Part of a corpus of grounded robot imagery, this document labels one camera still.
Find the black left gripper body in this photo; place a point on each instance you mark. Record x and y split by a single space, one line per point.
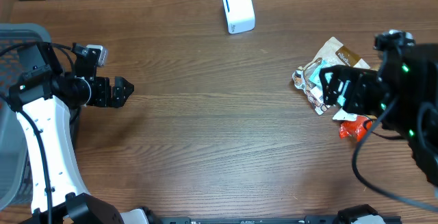
100 92

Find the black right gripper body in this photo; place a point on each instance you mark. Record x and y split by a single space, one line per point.
366 95

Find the cream brown nut bag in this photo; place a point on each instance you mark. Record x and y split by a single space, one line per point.
306 78

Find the white tube gold cap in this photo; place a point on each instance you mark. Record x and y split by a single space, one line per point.
342 115

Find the orange spaghetti packet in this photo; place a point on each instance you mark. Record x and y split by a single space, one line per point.
356 129

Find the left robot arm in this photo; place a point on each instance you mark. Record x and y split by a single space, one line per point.
43 99

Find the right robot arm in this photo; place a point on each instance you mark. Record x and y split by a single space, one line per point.
402 95

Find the white barcode scanner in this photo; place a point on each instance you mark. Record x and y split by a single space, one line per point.
240 15

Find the grey plastic basket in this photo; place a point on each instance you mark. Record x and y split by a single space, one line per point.
16 179

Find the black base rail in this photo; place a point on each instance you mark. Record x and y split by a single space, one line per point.
313 219

